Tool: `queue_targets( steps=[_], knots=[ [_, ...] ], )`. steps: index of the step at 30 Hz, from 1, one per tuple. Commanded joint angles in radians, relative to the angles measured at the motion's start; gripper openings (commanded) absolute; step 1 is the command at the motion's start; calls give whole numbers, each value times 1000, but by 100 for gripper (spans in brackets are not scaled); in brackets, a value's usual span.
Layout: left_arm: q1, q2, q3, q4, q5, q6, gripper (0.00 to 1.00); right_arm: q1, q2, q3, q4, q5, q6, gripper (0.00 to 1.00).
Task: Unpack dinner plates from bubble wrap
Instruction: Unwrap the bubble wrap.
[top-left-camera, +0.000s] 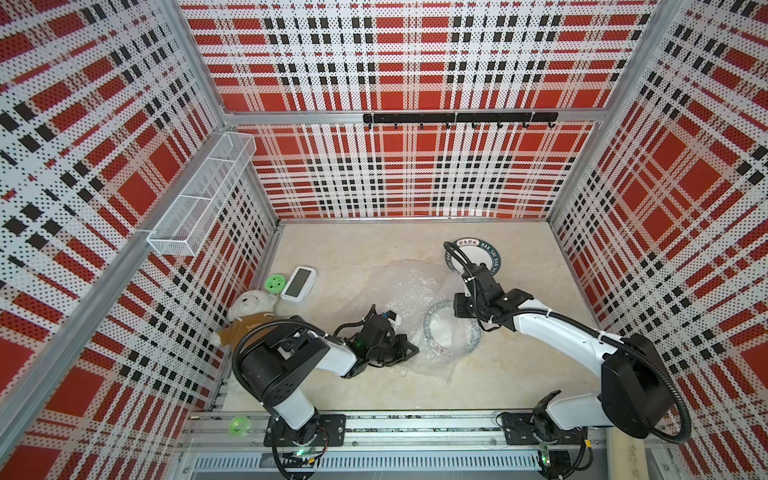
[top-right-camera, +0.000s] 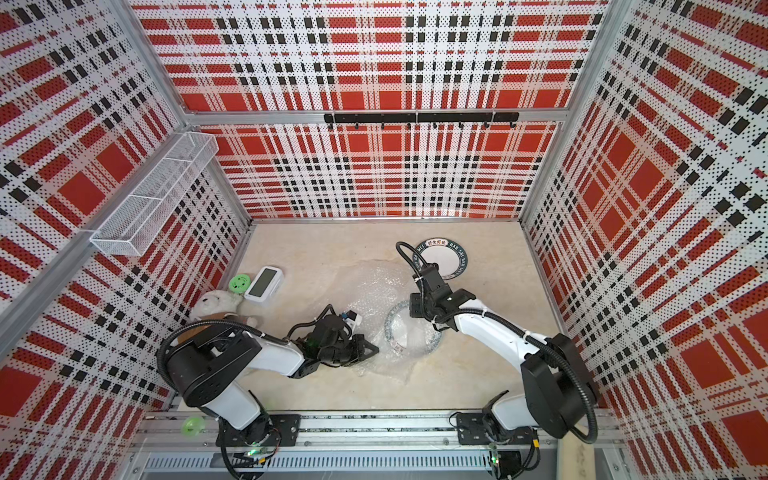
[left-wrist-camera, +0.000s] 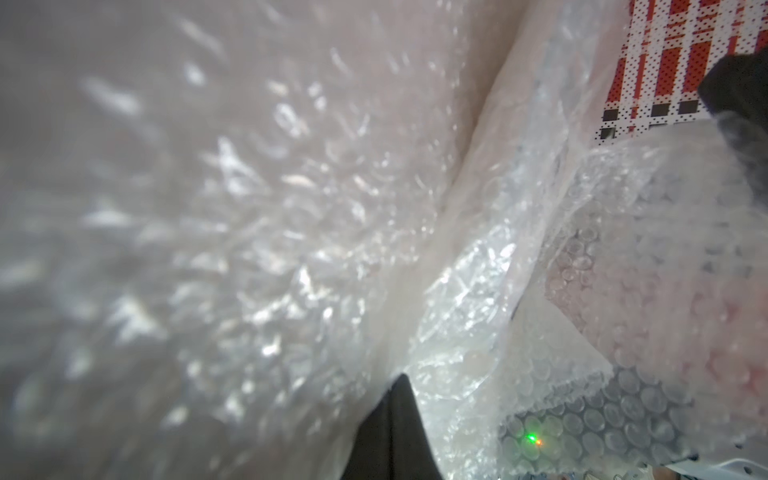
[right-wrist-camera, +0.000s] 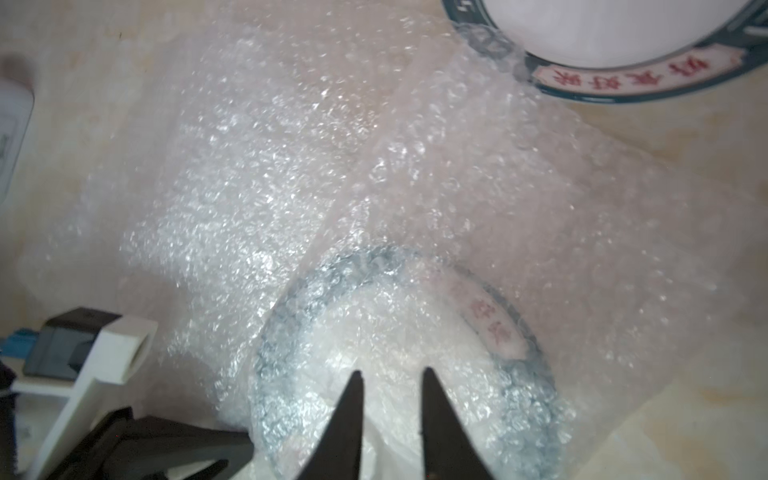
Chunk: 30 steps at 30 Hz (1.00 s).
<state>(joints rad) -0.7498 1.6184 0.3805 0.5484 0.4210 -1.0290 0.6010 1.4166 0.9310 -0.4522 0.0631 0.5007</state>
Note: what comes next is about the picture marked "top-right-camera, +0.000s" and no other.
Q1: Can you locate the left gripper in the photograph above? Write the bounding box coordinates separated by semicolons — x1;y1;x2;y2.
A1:
320;334;379;366

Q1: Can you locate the grey rimmed plate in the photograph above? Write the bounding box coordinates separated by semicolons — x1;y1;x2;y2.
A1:
416;237;468;281
384;300;442;359

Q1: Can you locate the bubble wrap of plate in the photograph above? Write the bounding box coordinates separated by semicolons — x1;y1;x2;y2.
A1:
331;260;429;384

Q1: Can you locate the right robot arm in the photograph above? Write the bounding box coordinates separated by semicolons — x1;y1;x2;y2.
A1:
409;263;599;445

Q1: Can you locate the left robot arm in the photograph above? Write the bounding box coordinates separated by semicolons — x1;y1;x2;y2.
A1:
156;305;380;447

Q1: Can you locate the white digital clock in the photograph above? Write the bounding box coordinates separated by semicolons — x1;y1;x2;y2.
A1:
244;265;284;303

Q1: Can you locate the green round button toy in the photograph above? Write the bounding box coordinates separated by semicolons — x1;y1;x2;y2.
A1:
228;274;252;295

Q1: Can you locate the white teddy bear toy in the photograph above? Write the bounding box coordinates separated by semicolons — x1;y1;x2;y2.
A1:
190;290;259;327

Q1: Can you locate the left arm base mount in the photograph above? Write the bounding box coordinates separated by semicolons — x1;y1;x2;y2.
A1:
215;414;301;448

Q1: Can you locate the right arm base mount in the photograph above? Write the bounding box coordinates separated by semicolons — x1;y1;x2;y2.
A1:
449;412;537;446

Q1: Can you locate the black hook rail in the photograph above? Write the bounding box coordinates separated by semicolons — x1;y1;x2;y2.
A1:
323;111;520;128

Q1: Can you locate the white wire mesh basket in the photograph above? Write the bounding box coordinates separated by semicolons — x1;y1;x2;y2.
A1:
90;132;218;257

